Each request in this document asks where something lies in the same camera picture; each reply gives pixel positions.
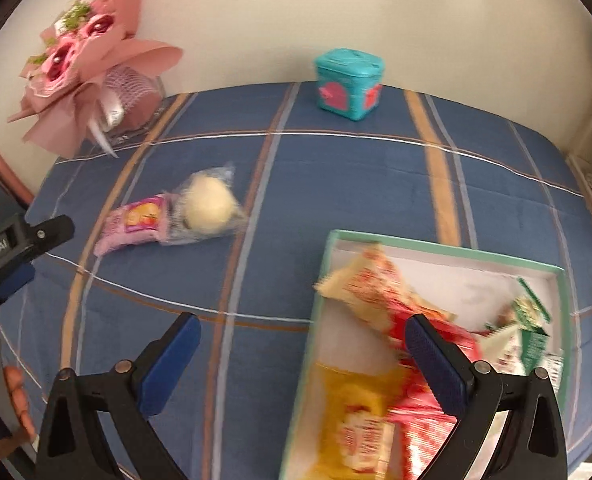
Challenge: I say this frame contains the teal toy box pink hearts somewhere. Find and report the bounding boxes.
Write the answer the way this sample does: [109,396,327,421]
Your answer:
[314,48,387,122]

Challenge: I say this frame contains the green snack packet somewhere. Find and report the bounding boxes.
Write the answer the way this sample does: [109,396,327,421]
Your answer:
[511,277,552,372]

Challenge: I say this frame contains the white snack packet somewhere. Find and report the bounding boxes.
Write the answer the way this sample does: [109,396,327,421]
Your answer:
[476,323,525,377]

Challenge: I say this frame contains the pink flower bouquet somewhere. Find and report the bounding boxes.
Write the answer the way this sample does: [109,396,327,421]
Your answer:
[7,0,185,159]

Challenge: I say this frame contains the blue plaid tablecloth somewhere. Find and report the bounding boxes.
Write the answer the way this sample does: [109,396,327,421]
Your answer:
[0,80,592,480]

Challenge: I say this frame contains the person's left hand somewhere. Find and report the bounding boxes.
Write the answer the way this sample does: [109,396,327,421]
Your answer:
[3,365,38,442]

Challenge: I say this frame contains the cream and orange packet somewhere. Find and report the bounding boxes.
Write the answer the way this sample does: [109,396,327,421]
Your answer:
[327,241,458,332]

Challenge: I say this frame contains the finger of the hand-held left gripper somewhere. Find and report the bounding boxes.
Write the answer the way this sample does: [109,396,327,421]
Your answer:
[0,261,37,333]

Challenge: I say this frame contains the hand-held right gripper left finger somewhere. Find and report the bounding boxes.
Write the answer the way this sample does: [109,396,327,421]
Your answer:
[35,311,202,480]

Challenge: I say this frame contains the green edged white cardboard box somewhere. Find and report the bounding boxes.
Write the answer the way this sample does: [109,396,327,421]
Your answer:
[278,229,573,480]

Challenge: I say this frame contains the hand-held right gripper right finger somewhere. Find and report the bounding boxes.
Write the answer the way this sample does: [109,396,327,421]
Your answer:
[404,313,569,480]

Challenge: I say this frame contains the yellow cake packet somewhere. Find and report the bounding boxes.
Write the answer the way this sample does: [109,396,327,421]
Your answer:
[310,359,403,480]

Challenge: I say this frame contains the pink edged panel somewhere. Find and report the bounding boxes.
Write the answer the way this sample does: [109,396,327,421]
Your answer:
[0,129,35,204]

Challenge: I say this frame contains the round bun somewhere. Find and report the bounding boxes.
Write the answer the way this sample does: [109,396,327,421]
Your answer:
[163,162,250,247]

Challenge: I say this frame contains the clear glass vase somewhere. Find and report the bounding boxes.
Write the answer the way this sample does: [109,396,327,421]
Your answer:
[90,71,167,144]

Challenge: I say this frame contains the red packet with flower print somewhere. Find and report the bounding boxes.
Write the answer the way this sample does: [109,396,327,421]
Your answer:
[386,300,482,377]

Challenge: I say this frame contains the red patterned packet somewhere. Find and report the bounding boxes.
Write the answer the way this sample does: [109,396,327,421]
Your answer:
[383,370,460,480]

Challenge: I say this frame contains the pink swiss roll packet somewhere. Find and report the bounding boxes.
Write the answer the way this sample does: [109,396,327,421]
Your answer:
[93,193,175,257]

